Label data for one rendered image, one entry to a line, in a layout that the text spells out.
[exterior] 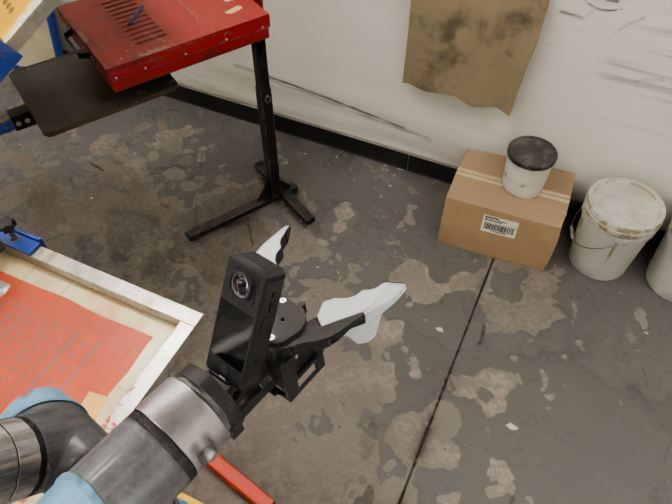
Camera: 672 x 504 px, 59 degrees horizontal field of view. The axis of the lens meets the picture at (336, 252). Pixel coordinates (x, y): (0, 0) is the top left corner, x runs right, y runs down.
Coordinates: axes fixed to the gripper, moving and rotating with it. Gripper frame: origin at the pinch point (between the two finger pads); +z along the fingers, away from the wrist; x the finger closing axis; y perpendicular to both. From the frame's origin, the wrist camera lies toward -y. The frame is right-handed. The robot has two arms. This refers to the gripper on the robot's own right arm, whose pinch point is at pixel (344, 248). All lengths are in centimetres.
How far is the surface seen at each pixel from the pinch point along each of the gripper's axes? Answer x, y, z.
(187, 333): -56, 62, 4
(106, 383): -63, 64, -14
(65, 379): -71, 63, -19
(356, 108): -140, 120, 168
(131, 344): -66, 64, -4
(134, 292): -74, 59, 4
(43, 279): -98, 59, -6
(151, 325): -67, 64, 2
